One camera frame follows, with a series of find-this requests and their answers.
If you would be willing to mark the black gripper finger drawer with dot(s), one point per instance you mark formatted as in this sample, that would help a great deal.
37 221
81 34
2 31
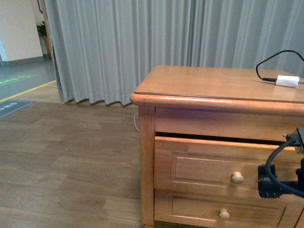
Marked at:
266 188

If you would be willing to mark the drawer round knob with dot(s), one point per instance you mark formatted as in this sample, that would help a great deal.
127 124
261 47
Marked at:
223 214
237 177

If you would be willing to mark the wooden drawer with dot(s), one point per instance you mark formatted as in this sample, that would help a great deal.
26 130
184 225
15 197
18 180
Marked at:
203 211
205 167

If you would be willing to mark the wooden nightstand cabinet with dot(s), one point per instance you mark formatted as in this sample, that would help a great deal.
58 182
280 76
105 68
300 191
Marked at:
215 104

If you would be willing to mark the white USB charger adapter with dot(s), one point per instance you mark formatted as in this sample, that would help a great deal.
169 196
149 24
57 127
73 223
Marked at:
287 81

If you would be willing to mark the grey-green curtain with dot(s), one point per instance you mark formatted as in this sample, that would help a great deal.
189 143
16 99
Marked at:
104 49

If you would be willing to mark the potted green plant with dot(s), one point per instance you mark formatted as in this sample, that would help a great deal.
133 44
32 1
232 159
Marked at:
42 30

